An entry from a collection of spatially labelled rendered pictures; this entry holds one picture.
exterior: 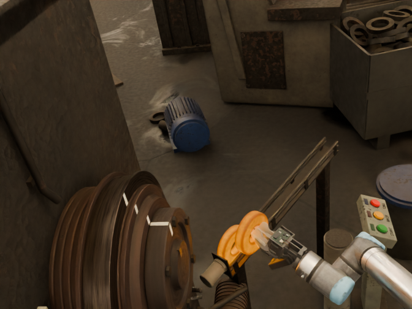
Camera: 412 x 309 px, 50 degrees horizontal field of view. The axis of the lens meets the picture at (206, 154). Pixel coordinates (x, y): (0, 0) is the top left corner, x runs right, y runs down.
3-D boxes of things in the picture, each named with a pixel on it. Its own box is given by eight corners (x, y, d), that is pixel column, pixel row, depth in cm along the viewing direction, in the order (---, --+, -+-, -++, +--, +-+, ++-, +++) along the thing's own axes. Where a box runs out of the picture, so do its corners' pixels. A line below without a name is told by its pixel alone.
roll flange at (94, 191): (83, 404, 108) (3, 281, 81) (132, 255, 145) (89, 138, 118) (122, 406, 106) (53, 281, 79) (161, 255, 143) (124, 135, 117)
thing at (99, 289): (122, 406, 106) (53, 281, 79) (161, 255, 143) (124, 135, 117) (148, 408, 105) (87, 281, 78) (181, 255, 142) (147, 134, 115)
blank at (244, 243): (229, 232, 146) (237, 236, 144) (256, 201, 153) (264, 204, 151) (240, 260, 156) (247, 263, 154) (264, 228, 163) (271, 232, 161)
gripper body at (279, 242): (280, 223, 146) (311, 244, 141) (276, 238, 152) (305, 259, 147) (267, 237, 142) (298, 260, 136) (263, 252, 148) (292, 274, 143)
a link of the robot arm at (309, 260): (317, 267, 146) (301, 287, 141) (305, 259, 148) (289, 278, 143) (324, 253, 140) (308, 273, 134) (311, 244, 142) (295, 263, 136)
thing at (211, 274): (201, 282, 163) (197, 273, 159) (216, 265, 167) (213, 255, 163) (213, 290, 159) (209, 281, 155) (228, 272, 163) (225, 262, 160)
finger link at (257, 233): (251, 217, 149) (273, 233, 145) (248, 227, 153) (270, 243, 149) (245, 222, 147) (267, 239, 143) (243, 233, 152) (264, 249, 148)
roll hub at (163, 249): (162, 349, 106) (133, 273, 90) (181, 258, 128) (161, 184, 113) (185, 349, 105) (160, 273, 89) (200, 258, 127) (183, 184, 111)
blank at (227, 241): (231, 264, 173) (238, 268, 170) (210, 259, 160) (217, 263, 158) (247, 228, 174) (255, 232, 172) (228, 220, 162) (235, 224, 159)
